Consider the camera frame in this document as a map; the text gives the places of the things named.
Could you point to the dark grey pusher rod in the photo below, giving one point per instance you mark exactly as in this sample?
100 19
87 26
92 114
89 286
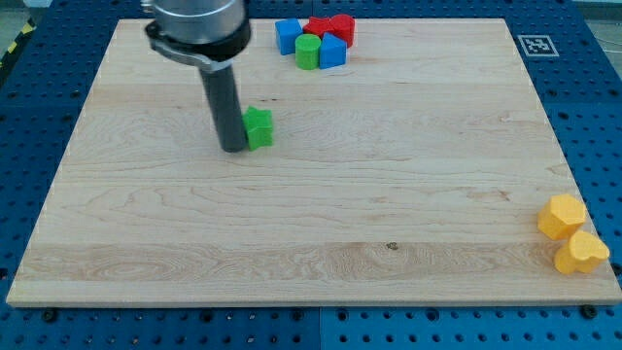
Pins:
222 97

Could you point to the green star block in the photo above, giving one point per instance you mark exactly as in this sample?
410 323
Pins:
259 127

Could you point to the red star block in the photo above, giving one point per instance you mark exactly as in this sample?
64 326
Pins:
318 26

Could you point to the wooden board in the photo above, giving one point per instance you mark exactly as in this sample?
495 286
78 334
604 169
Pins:
412 175

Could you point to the blue cube block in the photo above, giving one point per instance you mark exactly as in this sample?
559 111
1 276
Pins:
286 32

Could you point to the green cylinder block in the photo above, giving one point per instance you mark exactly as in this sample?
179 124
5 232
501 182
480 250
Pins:
307 51

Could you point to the blue pentagon block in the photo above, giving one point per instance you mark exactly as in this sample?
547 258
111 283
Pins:
333 51

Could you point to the red cylinder block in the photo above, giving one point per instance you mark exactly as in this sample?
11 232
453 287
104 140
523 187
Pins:
343 27

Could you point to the white fiducial marker tag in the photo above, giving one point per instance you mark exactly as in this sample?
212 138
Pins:
536 45

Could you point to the yellow hexagon block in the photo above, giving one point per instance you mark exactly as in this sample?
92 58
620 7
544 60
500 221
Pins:
561 216

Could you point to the yellow heart block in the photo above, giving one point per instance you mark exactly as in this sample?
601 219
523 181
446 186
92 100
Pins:
584 252

